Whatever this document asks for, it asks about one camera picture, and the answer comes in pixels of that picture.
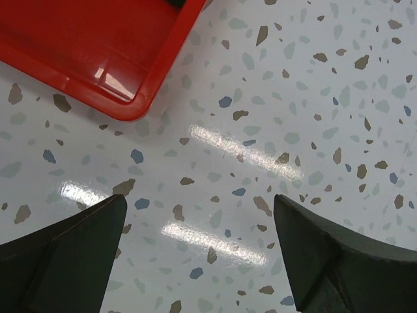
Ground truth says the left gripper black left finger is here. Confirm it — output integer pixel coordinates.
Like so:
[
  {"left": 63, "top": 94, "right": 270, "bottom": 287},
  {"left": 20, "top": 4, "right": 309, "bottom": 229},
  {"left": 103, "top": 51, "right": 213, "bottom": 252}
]
[{"left": 1, "top": 194, "right": 127, "bottom": 312}]

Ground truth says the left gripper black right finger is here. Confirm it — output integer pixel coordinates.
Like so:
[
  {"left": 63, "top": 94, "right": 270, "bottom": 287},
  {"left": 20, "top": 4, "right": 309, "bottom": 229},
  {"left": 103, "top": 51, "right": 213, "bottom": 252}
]
[{"left": 274, "top": 194, "right": 416, "bottom": 312}]

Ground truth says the red plastic bin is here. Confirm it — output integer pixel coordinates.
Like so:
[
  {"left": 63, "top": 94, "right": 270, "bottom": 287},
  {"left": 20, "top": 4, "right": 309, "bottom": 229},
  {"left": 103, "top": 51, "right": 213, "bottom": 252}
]
[{"left": 1, "top": 1, "right": 208, "bottom": 121}]

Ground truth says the black garment in bin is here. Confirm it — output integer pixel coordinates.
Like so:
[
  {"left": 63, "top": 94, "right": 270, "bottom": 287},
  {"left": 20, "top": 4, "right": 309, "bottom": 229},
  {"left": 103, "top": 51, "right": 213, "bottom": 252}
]
[{"left": 166, "top": 0, "right": 186, "bottom": 8}]

